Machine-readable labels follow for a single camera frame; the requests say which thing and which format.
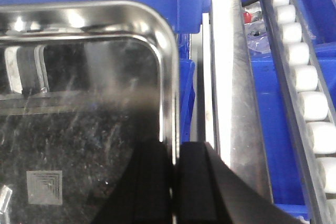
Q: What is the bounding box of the blue bin lower centre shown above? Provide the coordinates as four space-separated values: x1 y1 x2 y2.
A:
177 34 195 143

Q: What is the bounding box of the blue bin upper right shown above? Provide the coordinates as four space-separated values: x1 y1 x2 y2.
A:
297 0 335 45

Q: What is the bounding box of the blue bin lower right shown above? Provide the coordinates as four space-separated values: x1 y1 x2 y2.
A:
237 0 336 224

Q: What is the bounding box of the steel shelf side rail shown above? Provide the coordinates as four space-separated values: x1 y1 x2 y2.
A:
202 0 273 201

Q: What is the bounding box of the roller conveyor track right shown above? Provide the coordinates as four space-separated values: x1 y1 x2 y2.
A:
261 0 335 223

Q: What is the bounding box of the silver tray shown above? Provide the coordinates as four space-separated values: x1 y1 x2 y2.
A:
1 0 180 223

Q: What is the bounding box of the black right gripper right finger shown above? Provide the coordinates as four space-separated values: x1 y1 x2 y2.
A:
175 142 301 223

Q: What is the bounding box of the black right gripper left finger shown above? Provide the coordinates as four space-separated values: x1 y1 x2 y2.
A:
92 141 172 223

